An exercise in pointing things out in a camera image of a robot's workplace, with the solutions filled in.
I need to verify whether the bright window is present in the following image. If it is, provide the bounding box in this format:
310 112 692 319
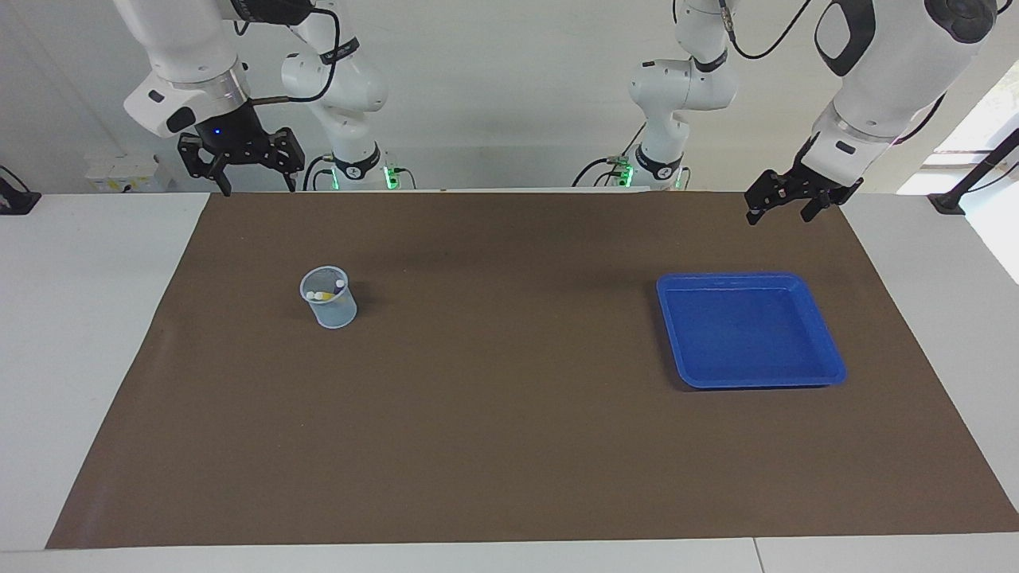
897 62 1019 196

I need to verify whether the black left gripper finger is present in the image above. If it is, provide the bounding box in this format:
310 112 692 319
746 171 801 226
801 191 845 222

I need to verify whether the white socket box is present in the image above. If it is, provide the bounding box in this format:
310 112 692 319
84 155 172 193

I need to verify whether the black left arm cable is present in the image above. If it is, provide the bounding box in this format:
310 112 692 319
716 0 948 146

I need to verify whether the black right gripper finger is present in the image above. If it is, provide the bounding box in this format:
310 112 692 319
178 134 233 197
269 127 306 192

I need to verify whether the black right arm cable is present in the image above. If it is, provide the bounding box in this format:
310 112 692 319
231 0 343 104

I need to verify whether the black stand with pole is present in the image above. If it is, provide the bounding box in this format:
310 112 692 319
927 127 1019 216

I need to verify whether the black table clamp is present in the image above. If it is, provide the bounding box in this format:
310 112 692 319
0 165 42 216

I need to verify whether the blue plastic tray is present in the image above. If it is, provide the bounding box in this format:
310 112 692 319
656 272 847 390

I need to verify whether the brown table mat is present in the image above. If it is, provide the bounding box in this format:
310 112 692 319
45 191 1019 550

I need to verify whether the black base cable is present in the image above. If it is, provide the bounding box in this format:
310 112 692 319
572 155 630 188
303 155 335 192

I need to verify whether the clear plastic cup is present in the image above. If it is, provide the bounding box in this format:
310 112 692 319
299 267 357 330

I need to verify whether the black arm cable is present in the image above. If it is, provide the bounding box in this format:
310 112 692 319
716 0 948 146
231 0 343 104

